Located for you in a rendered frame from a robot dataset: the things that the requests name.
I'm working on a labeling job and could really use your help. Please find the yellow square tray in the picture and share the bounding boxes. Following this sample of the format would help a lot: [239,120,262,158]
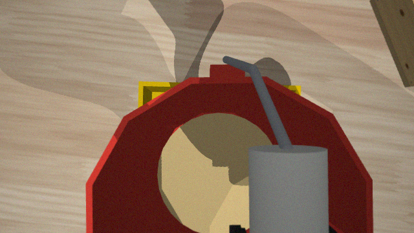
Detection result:
[138,82,301,108]

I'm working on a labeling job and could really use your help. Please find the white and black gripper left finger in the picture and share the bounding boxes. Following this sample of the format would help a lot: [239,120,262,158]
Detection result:
[229,225,246,233]

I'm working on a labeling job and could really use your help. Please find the wooden crate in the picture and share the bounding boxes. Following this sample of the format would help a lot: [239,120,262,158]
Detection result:
[370,0,414,87]

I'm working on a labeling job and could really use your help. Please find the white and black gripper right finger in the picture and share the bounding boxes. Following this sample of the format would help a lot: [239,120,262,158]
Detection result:
[329,225,337,233]

